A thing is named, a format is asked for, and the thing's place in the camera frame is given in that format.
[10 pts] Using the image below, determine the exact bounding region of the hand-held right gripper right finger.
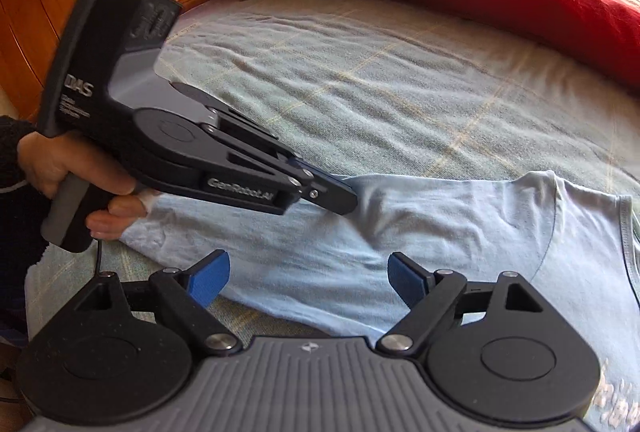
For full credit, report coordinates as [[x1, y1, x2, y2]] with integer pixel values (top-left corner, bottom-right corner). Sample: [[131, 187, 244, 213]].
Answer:
[[376, 252, 543, 357]]

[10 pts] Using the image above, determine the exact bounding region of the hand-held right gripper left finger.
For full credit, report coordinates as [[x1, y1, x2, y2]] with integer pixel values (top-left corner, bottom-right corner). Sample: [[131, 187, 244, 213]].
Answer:
[[75, 248, 244, 357]]

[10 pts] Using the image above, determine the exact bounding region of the person's left hand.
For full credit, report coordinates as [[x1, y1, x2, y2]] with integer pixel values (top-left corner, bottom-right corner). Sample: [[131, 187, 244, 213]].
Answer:
[[16, 128, 163, 242]]

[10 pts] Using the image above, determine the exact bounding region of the light blue long-sleeved shirt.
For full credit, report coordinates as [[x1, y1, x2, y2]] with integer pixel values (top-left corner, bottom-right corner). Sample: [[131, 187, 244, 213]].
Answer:
[[120, 170, 640, 432]]

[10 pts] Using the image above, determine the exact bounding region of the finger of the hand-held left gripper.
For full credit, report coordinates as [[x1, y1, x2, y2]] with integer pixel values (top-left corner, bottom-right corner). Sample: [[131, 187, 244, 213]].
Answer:
[[170, 82, 331, 178], [197, 151, 359, 216]]

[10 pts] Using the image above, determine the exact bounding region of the bed with grey sheet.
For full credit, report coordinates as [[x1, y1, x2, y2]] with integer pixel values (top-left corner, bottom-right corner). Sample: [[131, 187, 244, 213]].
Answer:
[[20, 0, 640, 432]]

